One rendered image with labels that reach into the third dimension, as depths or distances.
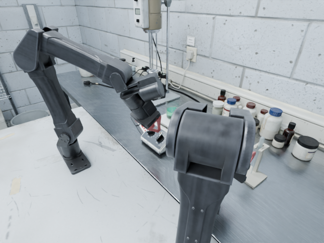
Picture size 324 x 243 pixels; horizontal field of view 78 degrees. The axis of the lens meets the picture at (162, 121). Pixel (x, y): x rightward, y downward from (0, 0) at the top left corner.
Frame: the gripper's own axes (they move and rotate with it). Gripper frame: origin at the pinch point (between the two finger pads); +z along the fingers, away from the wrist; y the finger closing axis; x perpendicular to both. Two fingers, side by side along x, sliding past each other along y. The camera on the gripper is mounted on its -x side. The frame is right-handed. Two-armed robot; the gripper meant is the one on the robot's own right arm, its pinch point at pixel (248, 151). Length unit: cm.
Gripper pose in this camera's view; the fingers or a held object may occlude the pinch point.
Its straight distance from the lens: 64.6
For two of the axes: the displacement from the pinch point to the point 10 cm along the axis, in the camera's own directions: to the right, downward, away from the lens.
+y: -6.0, -4.1, 6.9
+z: 8.0, -3.0, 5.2
